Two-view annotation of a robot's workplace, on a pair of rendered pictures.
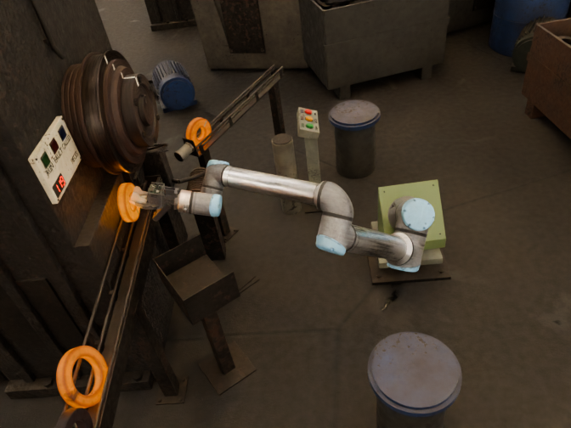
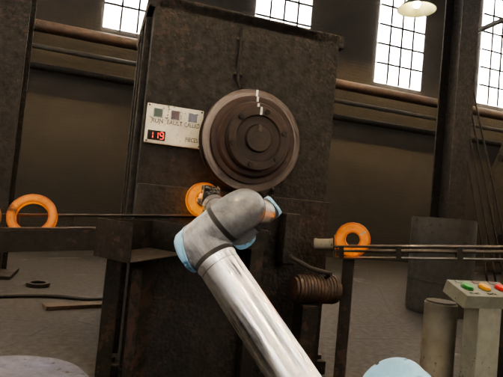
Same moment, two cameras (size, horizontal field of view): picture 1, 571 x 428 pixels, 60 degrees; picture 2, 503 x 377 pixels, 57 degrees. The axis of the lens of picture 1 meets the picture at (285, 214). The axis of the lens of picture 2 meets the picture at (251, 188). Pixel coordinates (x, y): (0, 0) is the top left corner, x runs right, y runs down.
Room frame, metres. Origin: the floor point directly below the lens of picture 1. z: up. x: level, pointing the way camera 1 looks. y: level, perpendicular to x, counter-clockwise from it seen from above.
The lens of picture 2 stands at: (0.95, -1.37, 0.80)
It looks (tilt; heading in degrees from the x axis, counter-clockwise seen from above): 2 degrees up; 66
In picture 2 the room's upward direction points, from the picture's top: 5 degrees clockwise
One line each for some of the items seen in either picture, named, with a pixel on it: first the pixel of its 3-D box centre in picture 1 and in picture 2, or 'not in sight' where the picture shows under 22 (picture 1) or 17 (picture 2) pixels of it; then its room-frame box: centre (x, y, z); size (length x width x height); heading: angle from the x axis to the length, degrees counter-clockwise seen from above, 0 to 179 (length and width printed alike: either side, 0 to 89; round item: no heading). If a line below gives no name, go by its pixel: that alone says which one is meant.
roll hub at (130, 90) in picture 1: (142, 110); (257, 138); (1.78, 0.49, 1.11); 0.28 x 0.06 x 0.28; 175
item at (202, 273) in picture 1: (212, 323); (133, 318); (1.30, 0.37, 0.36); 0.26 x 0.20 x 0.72; 30
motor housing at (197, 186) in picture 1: (208, 216); (311, 333); (2.10, 0.42, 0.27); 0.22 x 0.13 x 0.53; 175
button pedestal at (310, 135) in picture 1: (313, 162); (477, 371); (2.40, -0.21, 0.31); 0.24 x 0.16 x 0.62; 175
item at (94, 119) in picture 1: (117, 113); (250, 141); (1.79, 0.59, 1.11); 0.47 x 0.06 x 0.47; 175
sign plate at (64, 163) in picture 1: (57, 159); (174, 126); (1.46, 0.73, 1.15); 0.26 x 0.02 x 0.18; 175
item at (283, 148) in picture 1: (287, 176); (436, 369); (2.37, -0.04, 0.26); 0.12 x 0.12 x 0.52
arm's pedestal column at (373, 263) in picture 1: (404, 249); not in sight; (1.85, -0.61, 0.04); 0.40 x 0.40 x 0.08; 84
